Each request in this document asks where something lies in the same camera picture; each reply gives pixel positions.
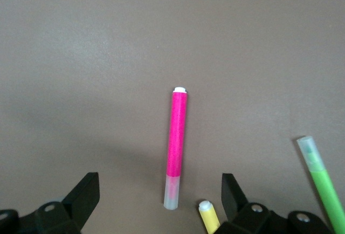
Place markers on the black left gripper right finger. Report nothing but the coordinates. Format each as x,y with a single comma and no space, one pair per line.
250,217

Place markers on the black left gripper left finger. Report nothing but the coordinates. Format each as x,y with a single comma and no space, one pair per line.
67,212

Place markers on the pink marker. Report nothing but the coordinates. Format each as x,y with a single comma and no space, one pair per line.
177,137

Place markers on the green marker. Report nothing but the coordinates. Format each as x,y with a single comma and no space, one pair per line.
324,185

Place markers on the yellow marker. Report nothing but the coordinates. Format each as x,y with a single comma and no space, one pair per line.
209,219

